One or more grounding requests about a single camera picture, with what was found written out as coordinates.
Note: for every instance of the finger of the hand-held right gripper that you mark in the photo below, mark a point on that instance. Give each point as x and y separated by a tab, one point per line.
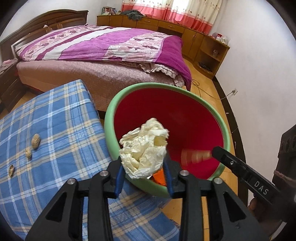
229	160

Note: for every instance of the white wall outlet with plug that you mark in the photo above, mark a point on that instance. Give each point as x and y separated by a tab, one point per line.
235	91

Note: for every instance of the grey clothes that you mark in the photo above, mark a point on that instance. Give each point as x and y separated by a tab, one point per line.
133	15

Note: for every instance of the orange foam net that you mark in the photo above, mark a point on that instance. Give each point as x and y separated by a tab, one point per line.
159	179

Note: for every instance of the red bin with green rim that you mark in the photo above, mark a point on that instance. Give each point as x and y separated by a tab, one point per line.
185	120

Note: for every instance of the bed with pink sheet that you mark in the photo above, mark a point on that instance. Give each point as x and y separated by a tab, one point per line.
92	76

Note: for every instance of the white plastic bag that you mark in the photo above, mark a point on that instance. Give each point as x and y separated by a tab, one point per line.
143	148

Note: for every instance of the white and pink curtain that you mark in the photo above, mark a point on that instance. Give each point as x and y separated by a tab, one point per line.
180	14

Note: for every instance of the dark wooden nightstand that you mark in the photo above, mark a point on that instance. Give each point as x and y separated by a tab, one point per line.
9	88

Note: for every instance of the person's right hand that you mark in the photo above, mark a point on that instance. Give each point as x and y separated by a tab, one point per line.
252	205

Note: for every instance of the long wooden cabinet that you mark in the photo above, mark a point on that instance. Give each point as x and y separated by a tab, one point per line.
196	39

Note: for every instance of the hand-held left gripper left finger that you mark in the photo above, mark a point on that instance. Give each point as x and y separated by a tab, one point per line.
119	183

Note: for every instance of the dark wooden headboard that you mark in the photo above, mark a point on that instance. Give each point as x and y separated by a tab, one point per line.
34	23

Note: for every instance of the black flat box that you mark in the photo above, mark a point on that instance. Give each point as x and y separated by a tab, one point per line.
205	65

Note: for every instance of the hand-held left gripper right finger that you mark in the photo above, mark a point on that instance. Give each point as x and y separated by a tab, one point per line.
168	183

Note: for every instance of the row of books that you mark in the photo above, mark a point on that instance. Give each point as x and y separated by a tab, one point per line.
109	11

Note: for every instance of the pink floral clothes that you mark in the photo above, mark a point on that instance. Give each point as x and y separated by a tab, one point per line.
7	63

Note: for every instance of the small glass jar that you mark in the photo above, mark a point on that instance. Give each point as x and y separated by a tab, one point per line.
215	52

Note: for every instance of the bed with purple quilt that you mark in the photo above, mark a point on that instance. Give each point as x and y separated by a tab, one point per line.
92	44

